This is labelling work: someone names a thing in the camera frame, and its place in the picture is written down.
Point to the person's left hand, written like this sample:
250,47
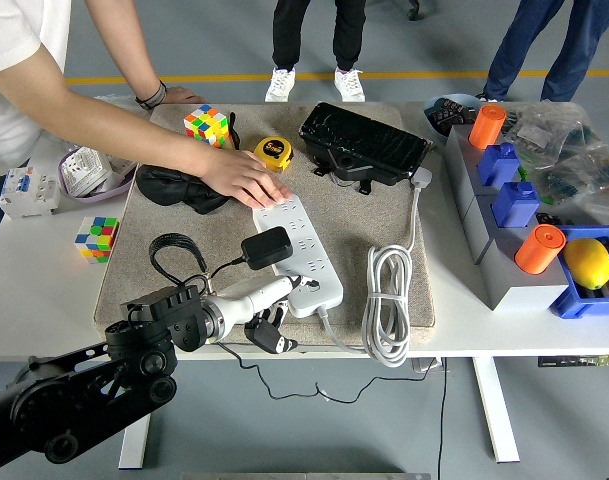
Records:
176,95

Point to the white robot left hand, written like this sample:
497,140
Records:
254,297

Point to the person's right hand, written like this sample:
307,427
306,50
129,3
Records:
244,177

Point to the black power adapter plug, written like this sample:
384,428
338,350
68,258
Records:
266,247

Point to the white power strip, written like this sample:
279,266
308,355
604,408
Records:
304,235

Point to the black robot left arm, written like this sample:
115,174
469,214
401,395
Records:
59,400

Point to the person's left forearm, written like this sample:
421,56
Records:
124,45

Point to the person's right forearm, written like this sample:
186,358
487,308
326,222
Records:
149,142

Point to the black wristband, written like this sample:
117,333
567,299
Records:
151,96

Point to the large Rubik's cube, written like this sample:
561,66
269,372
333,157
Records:
204,127

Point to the black cloth pouch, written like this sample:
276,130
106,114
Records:
164,185

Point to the grey-brown mat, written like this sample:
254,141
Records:
344,240

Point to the black electronic device case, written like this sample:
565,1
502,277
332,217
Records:
359,135

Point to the person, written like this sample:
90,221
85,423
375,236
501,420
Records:
286,30
521,40
9,25

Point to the purple tray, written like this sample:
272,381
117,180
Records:
91,197

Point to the small Rubik's cube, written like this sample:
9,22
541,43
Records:
96,239

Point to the white circuit breaker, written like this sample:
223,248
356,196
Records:
29,192

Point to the white table leg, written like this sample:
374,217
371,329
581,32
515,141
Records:
136,440
496,410

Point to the light blue bowl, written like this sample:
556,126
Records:
434,131

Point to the dark circuit boards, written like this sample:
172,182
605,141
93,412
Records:
451,111

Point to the black chair caster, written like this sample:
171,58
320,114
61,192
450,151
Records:
413,10

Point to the orange cylinder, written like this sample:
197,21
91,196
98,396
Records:
486,127
539,250

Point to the blue block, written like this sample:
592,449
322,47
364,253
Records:
499,165
516,205

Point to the grey block stand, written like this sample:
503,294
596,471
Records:
514,295

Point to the green plastic piece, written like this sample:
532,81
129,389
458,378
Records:
523,173
547,199

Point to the clear bag of parts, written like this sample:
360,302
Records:
534,132
584,185

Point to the blue plastic bin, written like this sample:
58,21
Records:
569,300

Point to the black table control panel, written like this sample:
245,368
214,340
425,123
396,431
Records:
576,361

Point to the yellow lemon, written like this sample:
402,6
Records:
588,262

